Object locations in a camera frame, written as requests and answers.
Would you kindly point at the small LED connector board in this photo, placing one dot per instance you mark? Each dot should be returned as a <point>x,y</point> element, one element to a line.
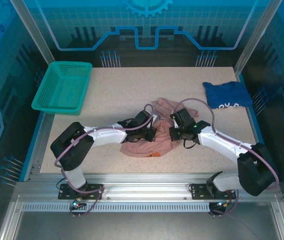
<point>76,203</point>
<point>221,204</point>

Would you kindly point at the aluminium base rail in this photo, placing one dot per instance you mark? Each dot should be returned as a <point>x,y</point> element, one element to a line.
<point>144,185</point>

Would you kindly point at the aluminium frame post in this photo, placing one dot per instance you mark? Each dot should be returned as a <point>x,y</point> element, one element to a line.
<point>256,32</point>
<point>35,32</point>

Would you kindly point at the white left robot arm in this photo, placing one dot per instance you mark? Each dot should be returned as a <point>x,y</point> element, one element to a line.
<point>106,136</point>

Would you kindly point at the blue t-shirt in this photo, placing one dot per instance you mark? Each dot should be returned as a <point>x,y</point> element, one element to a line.
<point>229,95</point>

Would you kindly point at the pink t-shirt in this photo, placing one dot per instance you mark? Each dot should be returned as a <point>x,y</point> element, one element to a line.
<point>156,145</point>

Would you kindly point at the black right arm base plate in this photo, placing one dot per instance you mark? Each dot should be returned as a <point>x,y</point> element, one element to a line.
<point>199,191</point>

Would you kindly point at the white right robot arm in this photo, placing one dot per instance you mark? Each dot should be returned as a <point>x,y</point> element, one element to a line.
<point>221,141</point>

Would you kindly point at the green plastic basket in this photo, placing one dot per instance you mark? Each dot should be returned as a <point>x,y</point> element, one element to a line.
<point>62,87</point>

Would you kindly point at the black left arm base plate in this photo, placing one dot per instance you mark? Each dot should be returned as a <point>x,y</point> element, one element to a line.
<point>94,191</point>

